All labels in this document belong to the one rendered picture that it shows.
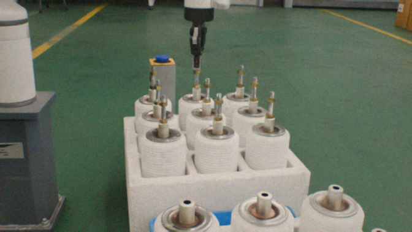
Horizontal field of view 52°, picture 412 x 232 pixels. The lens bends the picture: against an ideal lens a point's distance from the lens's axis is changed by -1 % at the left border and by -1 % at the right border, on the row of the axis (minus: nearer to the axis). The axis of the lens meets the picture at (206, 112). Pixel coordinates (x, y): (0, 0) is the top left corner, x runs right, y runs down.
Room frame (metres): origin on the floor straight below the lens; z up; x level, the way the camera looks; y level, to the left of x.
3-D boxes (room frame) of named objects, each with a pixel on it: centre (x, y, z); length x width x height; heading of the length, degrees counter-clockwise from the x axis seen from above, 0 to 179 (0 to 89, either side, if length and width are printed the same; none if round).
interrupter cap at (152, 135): (0.84, 0.09, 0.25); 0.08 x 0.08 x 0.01
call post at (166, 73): (1.25, 0.14, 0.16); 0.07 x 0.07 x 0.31; 13
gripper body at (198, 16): (1.09, 0.03, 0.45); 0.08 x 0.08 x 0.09
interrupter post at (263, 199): (0.56, -0.09, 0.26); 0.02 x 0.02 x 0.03
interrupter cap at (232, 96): (1.12, -0.09, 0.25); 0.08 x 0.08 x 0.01
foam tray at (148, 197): (0.98, 0.00, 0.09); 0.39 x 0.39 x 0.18; 13
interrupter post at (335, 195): (0.59, -0.21, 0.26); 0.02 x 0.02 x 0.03
